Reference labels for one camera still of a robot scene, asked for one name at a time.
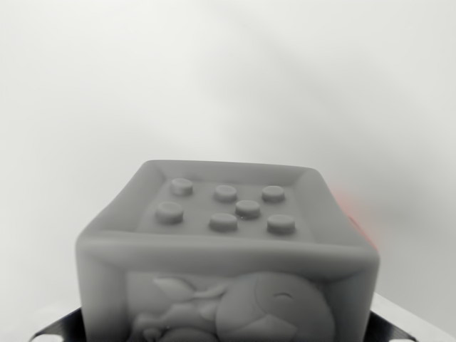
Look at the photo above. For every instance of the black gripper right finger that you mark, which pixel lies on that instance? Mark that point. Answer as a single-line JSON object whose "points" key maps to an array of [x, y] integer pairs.
{"points": [[399, 326]]}

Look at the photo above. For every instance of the red studded cube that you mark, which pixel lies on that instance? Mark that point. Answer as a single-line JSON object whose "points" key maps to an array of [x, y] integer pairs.
{"points": [[352, 217]]}

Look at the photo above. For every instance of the grey embossed studded cube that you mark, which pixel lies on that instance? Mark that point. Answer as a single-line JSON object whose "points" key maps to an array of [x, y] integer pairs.
{"points": [[228, 256]]}

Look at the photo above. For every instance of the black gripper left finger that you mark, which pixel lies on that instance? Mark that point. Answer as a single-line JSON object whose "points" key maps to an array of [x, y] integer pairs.
{"points": [[62, 326]]}

